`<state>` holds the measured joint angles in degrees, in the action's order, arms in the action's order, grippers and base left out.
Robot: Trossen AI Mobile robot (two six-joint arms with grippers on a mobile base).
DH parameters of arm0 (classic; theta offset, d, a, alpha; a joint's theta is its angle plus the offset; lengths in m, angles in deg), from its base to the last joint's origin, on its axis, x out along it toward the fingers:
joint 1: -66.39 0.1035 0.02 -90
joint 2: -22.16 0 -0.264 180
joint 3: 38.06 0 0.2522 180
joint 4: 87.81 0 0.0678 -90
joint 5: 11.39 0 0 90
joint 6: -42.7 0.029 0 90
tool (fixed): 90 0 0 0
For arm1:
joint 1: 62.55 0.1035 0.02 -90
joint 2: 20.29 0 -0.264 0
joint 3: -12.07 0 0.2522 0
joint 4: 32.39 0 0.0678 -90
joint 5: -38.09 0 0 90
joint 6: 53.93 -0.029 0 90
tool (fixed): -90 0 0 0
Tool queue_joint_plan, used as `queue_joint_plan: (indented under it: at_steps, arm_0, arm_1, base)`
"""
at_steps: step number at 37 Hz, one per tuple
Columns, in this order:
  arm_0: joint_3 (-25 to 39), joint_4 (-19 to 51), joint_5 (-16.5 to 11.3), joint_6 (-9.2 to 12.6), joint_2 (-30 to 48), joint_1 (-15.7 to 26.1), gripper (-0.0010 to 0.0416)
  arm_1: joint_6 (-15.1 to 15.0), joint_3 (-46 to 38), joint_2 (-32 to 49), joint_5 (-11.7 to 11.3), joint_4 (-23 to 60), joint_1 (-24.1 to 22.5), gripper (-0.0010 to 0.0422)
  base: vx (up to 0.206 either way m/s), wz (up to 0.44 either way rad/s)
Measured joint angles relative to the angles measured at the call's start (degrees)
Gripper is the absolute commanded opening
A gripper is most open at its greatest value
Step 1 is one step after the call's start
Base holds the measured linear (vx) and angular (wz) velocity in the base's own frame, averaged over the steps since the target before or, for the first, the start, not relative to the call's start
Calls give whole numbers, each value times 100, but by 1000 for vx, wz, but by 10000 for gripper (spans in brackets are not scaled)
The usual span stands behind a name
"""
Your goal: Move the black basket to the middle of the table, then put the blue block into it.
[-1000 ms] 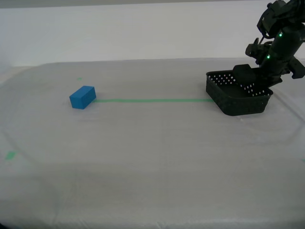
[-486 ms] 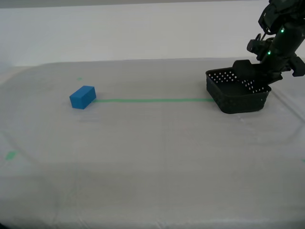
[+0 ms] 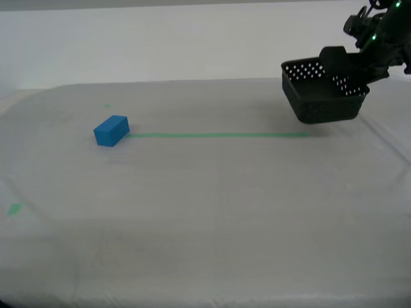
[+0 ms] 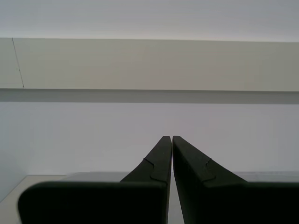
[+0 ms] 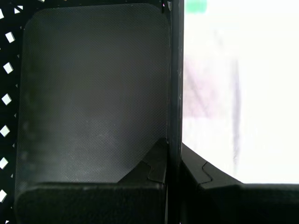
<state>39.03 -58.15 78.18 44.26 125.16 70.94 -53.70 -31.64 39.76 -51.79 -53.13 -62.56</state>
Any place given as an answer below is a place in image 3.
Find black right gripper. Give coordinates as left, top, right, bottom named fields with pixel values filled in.
left=319, top=22, right=411, bottom=86

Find black perforated plastic basket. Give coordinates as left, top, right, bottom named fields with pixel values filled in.
left=281, top=56, right=370, bottom=125

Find blue rectangular block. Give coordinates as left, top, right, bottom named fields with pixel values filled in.
left=93, top=115, right=130, bottom=148

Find long green tape strip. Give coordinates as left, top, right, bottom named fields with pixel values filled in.
left=123, top=132, right=309, bottom=139

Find translucent plastic table cover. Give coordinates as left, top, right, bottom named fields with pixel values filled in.
left=0, top=75, right=411, bottom=308

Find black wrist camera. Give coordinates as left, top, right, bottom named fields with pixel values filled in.
left=342, top=6, right=385, bottom=49

